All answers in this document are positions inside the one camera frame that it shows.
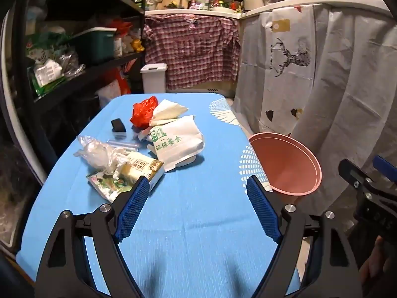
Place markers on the clear plastic bags bundle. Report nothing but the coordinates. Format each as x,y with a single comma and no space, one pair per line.
71,65

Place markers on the translucent plastic bag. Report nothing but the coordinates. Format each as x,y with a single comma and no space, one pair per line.
40,9

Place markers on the white deer print curtain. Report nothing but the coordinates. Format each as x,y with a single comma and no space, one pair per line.
341,99

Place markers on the yellow figurine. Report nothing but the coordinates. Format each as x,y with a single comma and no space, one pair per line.
138,45

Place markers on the red bag on shelf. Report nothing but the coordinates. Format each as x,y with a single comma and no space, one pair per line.
121,28

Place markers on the white paper bag green print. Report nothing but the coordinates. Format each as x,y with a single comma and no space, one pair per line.
180,142

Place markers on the black band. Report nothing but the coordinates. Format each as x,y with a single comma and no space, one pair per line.
118,125

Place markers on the red plaid shirt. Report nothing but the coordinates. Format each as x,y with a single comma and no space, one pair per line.
192,49

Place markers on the spice rack with jars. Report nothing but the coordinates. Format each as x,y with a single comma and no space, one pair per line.
225,3

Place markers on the blue patterned tablecloth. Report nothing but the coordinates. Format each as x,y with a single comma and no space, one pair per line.
192,229

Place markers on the orange plastic bag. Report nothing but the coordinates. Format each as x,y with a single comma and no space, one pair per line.
119,79

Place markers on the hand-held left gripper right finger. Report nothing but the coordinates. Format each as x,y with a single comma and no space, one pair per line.
260,211

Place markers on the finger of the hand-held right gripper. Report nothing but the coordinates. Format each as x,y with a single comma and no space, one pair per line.
350,172
383,163

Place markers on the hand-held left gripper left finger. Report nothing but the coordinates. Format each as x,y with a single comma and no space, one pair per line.
133,205

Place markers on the pink plastic bin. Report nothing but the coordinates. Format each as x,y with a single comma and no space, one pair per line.
288,167

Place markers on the green panda pouch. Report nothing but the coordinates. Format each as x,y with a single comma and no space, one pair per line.
105,186

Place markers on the person's right hand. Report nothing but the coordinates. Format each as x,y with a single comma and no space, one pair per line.
378,260

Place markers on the white face mask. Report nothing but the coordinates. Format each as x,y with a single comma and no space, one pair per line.
169,110

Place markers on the clear plastic tubes pack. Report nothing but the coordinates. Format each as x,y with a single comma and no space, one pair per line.
124,144

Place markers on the clear plastic bag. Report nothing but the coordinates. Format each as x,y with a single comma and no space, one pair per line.
96,155

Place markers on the cream yellow carton box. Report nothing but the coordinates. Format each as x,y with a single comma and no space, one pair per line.
142,166

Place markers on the white sack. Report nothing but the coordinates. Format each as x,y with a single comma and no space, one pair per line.
108,94

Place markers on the red plastic bag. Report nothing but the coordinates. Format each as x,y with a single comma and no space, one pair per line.
141,111

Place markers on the white bin with lid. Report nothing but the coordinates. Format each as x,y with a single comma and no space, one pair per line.
153,80

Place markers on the green plastic bag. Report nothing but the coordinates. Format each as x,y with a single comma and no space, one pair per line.
49,45

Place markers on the green white packet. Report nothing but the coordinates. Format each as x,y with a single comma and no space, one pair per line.
46,74

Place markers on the green storage box white lid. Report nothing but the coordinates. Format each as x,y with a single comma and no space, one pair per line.
96,46

